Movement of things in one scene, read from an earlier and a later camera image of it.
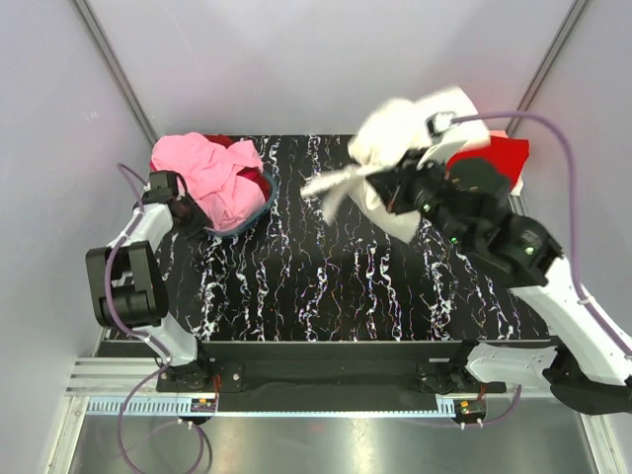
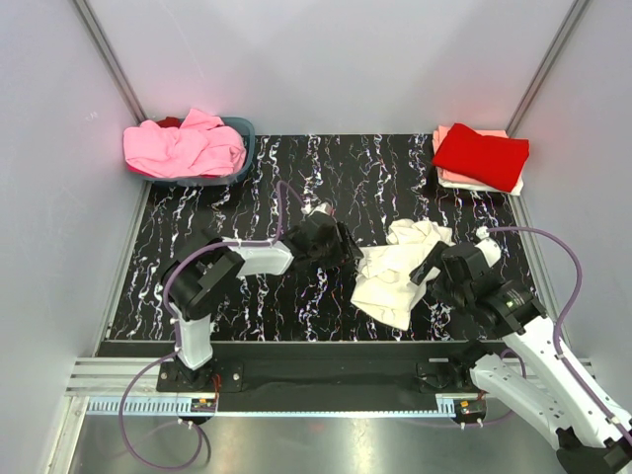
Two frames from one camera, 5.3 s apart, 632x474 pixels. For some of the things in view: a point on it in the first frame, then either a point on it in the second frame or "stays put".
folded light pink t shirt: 499,133 stays put
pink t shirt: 215,176 -> 200,147
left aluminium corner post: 116,69 stays put
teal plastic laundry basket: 273,195 -> 242,126
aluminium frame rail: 113,375 stays put
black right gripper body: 414,189 -> 450,293
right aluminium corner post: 547,64 stays put
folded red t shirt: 508,154 stays put
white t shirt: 395,128 -> 384,285
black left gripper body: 194,220 -> 330,254
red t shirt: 253,173 -> 170,121
